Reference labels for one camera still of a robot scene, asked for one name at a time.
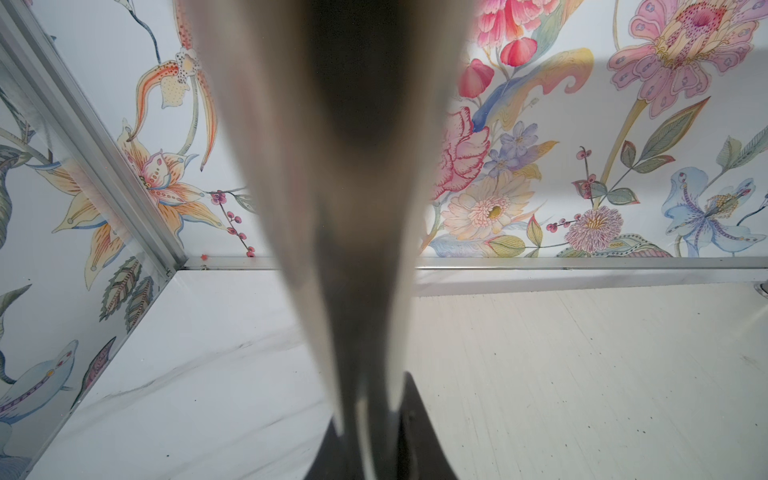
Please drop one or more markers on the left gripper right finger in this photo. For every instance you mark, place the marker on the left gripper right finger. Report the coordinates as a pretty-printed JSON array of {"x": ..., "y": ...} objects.
[{"x": 420, "y": 455}]

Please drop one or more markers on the white two-tier shelf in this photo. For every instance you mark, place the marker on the white two-tier shelf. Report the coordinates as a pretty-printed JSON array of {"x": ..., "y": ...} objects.
[{"x": 350, "y": 118}]

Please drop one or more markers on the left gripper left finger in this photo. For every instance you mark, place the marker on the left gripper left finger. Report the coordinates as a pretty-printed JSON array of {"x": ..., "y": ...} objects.
[{"x": 330, "y": 462}]

